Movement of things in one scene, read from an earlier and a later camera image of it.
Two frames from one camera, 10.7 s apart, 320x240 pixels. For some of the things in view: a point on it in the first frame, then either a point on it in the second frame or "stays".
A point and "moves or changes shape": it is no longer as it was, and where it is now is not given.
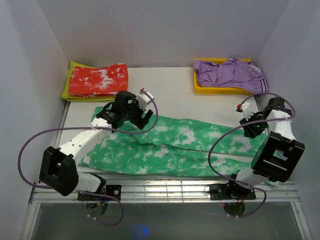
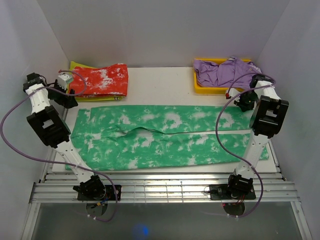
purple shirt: (233, 72) stays
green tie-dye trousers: (168, 146) moves or changes shape
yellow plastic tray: (200, 87) stays
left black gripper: (139, 122) to (67, 102)
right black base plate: (230, 192) stays
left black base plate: (112, 192) stays
